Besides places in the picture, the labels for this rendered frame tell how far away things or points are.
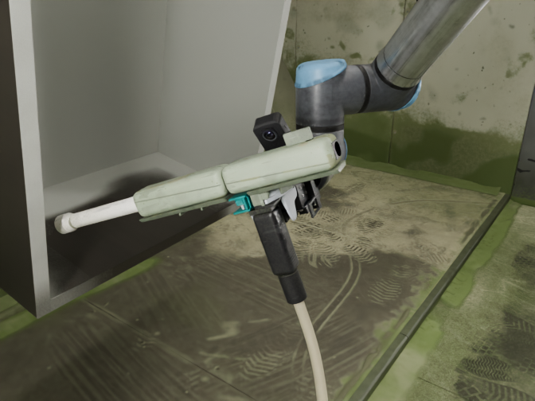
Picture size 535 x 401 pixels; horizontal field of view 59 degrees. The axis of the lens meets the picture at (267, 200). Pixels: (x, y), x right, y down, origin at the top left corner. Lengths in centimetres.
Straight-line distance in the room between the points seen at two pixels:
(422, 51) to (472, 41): 173
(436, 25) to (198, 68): 63
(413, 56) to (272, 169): 36
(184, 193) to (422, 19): 45
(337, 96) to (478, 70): 175
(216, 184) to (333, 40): 227
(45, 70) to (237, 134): 44
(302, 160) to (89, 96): 72
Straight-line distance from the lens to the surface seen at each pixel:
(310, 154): 57
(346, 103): 88
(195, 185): 65
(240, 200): 62
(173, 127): 134
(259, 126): 72
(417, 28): 82
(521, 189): 264
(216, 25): 119
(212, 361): 135
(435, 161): 270
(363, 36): 276
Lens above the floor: 93
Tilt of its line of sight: 23 degrees down
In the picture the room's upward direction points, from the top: straight up
